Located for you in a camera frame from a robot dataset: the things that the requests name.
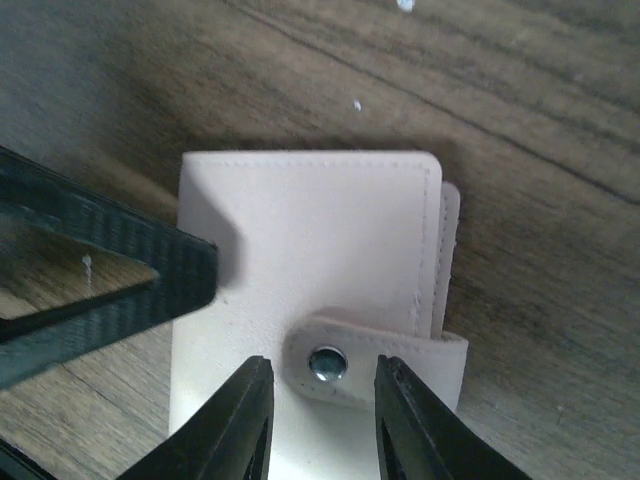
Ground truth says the beige leather card holder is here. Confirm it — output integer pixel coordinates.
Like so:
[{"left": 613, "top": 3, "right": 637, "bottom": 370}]
[{"left": 169, "top": 151, "right": 468, "bottom": 479}]

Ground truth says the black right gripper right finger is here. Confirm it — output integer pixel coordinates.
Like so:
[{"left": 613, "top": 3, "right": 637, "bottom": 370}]
[{"left": 375, "top": 355, "right": 530, "bottom": 480}]

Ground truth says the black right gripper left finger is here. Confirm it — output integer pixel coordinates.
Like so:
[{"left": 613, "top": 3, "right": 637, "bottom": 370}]
[{"left": 120, "top": 356, "right": 274, "bottom": 480}]

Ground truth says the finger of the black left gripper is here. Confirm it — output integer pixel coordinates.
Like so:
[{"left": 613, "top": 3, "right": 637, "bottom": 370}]
[{"left": 1, "top": 149, "right": 218, "bottom": 389}]

